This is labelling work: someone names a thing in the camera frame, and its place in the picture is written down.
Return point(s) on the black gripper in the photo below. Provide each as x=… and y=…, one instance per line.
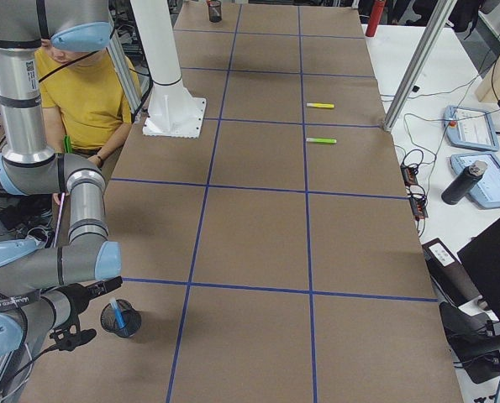
x=76, y=296

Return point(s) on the blue highlighter pen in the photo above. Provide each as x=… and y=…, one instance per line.
x=122, y=329

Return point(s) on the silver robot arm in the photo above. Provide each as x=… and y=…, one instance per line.
x=62, y=259

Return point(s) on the person in yellow shirt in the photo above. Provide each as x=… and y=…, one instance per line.
x=83, y=101

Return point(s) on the green highlighter pen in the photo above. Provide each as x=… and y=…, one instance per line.
x=321, y=141

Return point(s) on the yellow highlighter pen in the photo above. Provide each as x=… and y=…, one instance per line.
x=320, y=105

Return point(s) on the black mesh pen cup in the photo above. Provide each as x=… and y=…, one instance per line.
x=215, y=11

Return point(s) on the orange circuit board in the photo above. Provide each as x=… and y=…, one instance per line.
x=418, y=207
x=409, y=175

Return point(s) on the black white box device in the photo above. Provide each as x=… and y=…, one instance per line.
x=449, y=274

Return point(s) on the black drink bottle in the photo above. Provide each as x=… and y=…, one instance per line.
x=464, y=182

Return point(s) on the black monitor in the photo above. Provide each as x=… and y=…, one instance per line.
x=481, y=261

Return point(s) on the red bottle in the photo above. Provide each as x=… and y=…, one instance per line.
x=375, y=17

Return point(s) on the upper teach pendant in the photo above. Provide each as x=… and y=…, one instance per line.
x=470, y=128

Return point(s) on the teach pendant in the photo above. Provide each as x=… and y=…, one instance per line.
x=470, y=128
x=486, y=193

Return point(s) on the lower teach pendant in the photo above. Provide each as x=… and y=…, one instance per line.
x=486, y=193

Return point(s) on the green handled reacher stick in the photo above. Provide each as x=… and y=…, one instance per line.
x=66, y=142

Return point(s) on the white pedestal column base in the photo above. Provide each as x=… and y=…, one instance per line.
x=172, y=110

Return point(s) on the aluminium frame post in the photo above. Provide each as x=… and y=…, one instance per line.
x=427, y=42

